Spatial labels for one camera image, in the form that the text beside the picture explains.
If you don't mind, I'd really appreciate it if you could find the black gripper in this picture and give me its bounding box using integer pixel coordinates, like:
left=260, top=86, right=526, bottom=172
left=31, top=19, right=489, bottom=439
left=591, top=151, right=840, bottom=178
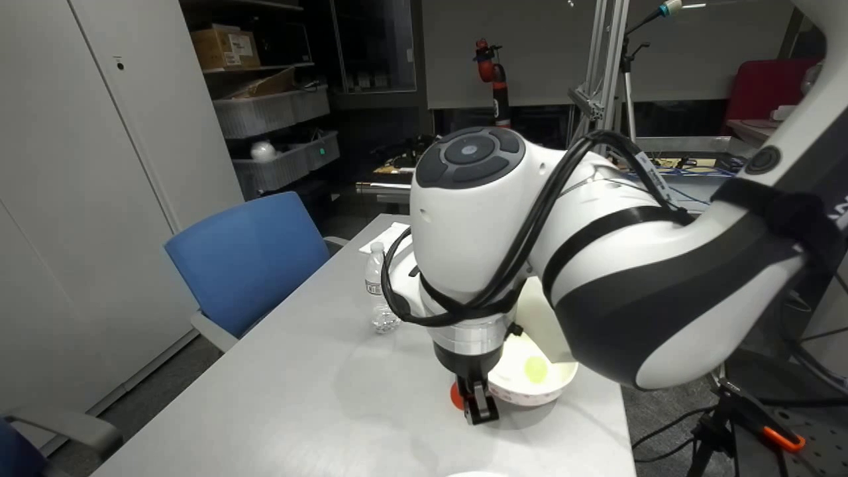
left=435, top=345, right=500, bottom=425

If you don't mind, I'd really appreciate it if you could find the orange black clamp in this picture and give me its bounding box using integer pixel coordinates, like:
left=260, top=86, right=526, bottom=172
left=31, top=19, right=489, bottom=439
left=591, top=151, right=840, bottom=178
left=685, top=378, right=804, bottom=477

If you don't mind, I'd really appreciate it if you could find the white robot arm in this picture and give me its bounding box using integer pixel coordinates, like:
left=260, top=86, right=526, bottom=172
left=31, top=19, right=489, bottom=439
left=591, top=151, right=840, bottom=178
left=378, top=0, right=848, bottom=425

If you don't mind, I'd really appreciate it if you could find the blue chair near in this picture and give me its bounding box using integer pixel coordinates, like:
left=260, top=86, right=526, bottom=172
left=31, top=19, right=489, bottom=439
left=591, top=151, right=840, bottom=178
left=164, top=190, right=327, bottom=352

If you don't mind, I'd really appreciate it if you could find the red ball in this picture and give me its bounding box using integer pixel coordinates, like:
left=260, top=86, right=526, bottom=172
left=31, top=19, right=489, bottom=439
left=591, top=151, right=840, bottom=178
left=447, top=382, right=465, bottom=412

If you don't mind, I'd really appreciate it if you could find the clear water bottle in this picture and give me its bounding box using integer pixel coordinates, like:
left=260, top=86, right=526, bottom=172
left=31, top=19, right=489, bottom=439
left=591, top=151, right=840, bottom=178
left=363, top=241, right=400, bottom=333

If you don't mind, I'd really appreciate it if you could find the white bowl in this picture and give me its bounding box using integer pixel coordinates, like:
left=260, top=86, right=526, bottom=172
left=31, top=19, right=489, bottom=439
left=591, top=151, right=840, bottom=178
left=486, top=333, right=576, bottom=408

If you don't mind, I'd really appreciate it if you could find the yellow ball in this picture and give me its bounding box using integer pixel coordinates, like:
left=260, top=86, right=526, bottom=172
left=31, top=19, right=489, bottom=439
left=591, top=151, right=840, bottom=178
left=525, top=357, right=549, bottom=382

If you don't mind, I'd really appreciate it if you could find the grey storage cabinet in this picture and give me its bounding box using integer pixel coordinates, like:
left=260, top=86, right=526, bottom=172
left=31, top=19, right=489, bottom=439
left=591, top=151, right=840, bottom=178
left=0, top=0, right=241, bottom=412

